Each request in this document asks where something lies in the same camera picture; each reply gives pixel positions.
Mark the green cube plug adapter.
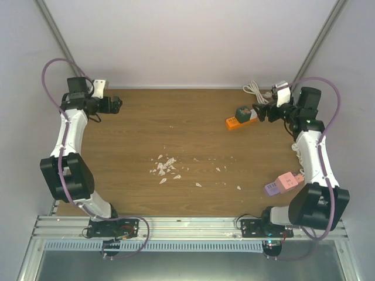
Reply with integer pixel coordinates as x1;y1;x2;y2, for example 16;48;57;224
235;106;252;124

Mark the orange power strip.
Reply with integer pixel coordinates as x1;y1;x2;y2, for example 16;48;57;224
225;116;258;131

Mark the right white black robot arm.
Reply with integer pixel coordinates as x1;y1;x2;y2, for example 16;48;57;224
253;83;350;237

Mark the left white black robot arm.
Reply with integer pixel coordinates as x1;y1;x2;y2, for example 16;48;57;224
40;77;122;237

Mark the pink cube socket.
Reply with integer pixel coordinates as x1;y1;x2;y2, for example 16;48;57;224
275;172;305;193

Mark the purple power strip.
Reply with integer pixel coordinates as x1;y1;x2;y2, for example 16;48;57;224
264;182;280;197

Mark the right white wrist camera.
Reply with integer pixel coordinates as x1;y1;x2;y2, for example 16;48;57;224
271;81;291;108

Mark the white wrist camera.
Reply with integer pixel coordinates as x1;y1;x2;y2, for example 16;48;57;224
271;81;291;108
92;79;109;99

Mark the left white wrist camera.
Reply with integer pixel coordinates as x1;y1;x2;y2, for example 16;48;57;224
92;79;109;99

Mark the white coiled cable right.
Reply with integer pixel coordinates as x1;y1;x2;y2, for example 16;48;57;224
291;142;306;176

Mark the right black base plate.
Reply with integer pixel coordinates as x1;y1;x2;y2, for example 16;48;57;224
234;214;294;239

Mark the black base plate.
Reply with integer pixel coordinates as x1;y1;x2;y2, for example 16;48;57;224
234;214;294;239
81;218;139;239

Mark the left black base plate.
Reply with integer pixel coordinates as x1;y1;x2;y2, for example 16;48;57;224
81;218;139;239

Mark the aluminium front rail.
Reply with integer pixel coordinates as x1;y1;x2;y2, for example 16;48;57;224
31;215;349;241

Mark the grey slotted cable duct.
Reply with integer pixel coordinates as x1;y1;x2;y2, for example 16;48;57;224
45;239;263;253

